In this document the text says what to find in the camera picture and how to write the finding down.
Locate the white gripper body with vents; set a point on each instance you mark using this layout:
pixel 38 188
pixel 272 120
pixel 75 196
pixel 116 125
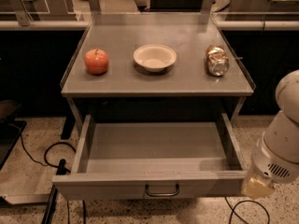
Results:
pixel 268 164

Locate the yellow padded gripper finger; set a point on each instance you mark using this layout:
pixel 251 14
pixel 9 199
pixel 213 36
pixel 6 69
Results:
pixel 256 186

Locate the grey top drawer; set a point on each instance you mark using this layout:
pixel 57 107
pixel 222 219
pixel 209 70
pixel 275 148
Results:
pixel 154 160

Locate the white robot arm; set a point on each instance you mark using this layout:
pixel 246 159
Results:
pixel 282 135

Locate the grey drawer cabinet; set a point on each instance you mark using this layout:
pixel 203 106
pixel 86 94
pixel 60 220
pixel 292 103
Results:
pixel 119 35

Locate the crushed metal can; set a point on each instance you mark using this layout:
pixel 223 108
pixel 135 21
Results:
pixel 217 60

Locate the white bowl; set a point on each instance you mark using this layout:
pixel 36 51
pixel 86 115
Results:
pixel 155 57

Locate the black stand left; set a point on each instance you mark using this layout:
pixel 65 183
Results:
pixel 53 195

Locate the red apple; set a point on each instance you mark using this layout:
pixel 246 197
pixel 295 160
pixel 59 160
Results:
pixel 96 61

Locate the dark object far left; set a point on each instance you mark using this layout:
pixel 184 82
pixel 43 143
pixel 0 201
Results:
pixel 10 128

